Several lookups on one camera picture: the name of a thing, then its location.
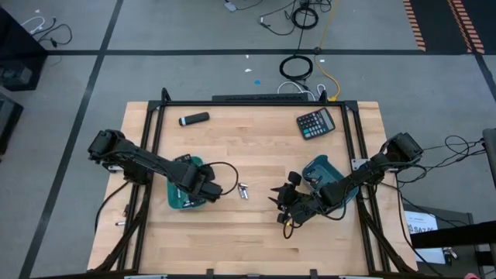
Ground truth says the blue plastic bin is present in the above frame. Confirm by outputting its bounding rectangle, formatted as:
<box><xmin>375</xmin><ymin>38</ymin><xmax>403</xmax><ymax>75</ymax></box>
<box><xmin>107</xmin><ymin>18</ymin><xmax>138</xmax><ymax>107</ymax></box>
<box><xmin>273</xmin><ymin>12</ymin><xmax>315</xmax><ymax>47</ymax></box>
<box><xmin>301</xmin><ymin>154</ymin><xmax>360</xmax><ymax>210</ymax></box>

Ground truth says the white cable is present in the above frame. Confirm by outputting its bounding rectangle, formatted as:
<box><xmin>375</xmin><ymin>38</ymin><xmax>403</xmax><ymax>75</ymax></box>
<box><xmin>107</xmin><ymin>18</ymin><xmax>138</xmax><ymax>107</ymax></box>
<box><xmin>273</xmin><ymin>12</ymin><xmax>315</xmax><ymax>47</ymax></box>
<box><xmin>19</xmin><ymin>15</ymin><xmax>47</xmax><ymax>35</ymax></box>
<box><xmin>276</xmin><ymin>80</ymin><xmax>327</xmax><ymax>102</ymax></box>

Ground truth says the grey metal post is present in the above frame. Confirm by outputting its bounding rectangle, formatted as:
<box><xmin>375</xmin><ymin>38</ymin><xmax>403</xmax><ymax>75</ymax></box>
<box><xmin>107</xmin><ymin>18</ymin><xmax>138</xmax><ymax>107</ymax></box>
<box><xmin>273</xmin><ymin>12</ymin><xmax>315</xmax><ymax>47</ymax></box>
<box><xmin>482</xmin><ymin>127</ymin><xmax>496</xmax><ymax>191</ymax></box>

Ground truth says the black cable with adapter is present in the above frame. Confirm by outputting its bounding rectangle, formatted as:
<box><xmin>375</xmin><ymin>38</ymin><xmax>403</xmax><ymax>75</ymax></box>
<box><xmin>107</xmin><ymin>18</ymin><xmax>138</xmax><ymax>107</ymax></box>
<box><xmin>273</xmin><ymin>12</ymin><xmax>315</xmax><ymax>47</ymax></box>
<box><xmin>30</xmin><ymin>22</ymin><xmax>74</xmax><ymax>50</ymax></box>

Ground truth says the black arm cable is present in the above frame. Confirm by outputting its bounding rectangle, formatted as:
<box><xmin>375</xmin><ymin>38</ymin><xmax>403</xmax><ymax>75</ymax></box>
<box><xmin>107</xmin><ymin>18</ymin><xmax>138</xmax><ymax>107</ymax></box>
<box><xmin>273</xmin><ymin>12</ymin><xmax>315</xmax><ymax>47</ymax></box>
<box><xmin>94</xmin><ymin>180</ymin><xmax>131</xmax><ymax>236</ymax></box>
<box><xmin>201</xmin><ymin>161</ymin><xmax>239</xmax><ymax>196</ymax></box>

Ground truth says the black cable with connector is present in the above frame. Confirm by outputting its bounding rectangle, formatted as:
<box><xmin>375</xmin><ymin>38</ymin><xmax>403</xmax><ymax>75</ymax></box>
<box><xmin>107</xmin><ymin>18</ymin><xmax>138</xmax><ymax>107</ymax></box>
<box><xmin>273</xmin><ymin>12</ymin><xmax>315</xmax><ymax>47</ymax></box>
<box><xmin>258</xmin><ymin>14</ymin><xmax>298</xmax><ymax>36</ymax></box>

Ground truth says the black aluminium table frame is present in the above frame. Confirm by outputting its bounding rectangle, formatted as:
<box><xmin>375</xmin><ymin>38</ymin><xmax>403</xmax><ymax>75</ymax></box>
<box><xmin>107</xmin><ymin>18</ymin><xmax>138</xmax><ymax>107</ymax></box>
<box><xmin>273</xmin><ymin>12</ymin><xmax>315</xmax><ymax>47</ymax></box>
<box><xmin>88</xmin><ymin>87</ymin><xmax>419</xmax><ymax>274</ymax></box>

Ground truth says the black cart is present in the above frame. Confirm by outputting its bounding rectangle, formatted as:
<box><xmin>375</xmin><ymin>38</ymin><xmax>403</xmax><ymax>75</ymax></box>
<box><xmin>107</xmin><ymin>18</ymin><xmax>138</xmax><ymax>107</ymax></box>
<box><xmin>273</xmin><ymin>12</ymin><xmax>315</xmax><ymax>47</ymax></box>
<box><xmin>402</xmin><ymin>204</ymin><xmax>496</xmax><ymax>279</ymax></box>

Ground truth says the black desk calculator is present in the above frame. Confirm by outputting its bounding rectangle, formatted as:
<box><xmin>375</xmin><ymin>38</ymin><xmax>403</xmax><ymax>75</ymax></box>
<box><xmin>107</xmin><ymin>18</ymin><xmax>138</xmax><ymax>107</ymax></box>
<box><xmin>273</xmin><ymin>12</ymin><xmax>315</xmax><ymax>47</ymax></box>
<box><xmin>295</xmin><ymin>107</ymin><xmax>336</xmax><ymax>141</ymax></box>

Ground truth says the black cylinder with white end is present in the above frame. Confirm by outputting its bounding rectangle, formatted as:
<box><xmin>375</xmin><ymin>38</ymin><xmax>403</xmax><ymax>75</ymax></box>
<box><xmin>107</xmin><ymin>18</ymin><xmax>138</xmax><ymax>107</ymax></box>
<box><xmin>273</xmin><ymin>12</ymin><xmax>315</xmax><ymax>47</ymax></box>
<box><xmin>178</xmin><ymin>112</ymin><xmax>211</xmax><ymax>127</ymax></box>

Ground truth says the black cabinet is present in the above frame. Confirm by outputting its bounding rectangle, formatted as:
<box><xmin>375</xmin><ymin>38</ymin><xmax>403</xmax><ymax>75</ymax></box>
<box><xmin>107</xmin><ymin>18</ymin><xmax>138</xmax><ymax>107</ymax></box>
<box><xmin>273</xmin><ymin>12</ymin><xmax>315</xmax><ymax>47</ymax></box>
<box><xmin>0</xmin><ymin>6</ymin><xmax>48</xmax><ymax>92</ymax></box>

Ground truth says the white paper label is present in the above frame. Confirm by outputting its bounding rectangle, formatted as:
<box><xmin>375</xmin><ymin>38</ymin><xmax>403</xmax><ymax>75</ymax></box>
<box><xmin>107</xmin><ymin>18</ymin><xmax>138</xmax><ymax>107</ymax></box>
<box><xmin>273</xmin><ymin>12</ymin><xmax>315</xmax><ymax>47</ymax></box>
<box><xmin>404</xmin><ymin>210</ymin><xmax>439</xmax><ymax>234</ymax></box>

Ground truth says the black orange-striped floor mat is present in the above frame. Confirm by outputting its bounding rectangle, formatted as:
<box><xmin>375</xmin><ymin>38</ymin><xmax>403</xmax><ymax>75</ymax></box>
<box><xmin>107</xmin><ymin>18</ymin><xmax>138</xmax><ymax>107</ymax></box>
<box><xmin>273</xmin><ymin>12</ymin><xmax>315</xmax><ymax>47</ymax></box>
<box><xmin>401</xmin><ymin>0</ymin><xmax>486</xmax><ymax>55</ymax></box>

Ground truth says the black floor case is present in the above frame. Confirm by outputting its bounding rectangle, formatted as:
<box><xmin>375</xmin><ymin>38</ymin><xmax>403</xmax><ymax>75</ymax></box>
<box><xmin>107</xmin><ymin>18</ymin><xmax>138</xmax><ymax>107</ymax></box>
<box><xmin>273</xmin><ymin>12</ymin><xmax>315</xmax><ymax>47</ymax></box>
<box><xmin>0</xmin><ymin>91</ymin><xmax>24</xmax><ymax>155</ymax></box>

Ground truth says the yellow cable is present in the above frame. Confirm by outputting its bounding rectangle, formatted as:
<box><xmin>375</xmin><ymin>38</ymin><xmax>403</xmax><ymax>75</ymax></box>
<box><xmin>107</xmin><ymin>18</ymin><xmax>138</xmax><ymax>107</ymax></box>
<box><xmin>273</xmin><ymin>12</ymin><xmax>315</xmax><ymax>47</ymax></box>
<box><xmin>312</xmin><ymin>0</ymin><xmax>342</xmax><ymax>103</ymax></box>

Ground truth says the green plastic bin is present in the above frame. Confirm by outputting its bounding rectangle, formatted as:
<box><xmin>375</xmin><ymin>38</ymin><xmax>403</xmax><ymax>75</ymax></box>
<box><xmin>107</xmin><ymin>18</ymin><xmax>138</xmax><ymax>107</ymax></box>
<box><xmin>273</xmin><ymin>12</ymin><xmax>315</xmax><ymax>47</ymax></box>
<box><xmin>165</xmin><ymin>153</ymin><xmax>211</xmax><ymax>212</ymax></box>

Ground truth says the coiled black cable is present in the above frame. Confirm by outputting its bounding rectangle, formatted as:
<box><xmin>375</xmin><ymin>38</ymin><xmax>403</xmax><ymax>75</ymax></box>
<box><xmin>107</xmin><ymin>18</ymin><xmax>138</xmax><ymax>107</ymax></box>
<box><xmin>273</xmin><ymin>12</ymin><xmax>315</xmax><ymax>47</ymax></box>
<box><xmin>291</xmin><ymin>5</ymin><xmax>320</xmax><ymax>30</ymax></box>
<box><xmin>279</xmin><ymin>54</ymin><xmax>314</xmax><ymax>81</ymax></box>

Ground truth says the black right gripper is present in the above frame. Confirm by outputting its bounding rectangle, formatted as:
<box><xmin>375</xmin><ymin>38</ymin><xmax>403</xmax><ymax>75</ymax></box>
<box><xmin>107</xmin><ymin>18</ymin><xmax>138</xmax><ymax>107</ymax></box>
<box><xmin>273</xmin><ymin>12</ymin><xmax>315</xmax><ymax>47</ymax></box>
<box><xmin>267</xmin><ymin>171</ymin><xmax>325</xmax><ymax>228</ymax></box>

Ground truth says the silver metal bracket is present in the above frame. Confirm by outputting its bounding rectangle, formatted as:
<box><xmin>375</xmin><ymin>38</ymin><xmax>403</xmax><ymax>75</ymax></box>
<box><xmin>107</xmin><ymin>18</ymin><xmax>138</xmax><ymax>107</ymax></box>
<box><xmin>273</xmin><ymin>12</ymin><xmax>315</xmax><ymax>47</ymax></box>
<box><xmin>350</xmin><ymin>157</ymin><xmax>370</xmax><ymax>172</ymax></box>

